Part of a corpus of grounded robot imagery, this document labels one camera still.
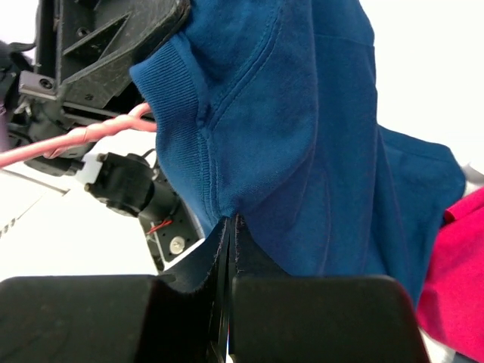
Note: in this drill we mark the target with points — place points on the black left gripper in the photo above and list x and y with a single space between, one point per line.
76 71

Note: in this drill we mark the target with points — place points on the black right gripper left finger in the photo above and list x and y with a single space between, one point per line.
178 316

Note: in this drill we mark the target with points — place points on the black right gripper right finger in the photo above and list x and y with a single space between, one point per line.
279 318

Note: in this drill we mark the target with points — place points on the pink wire hanger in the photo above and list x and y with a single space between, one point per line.
53 147

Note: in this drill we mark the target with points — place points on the blue t shirt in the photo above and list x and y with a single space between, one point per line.
268 110

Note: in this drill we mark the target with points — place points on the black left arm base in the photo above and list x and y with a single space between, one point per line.
171 230

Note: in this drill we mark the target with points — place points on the red t shirt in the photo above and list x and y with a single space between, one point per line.
450 309

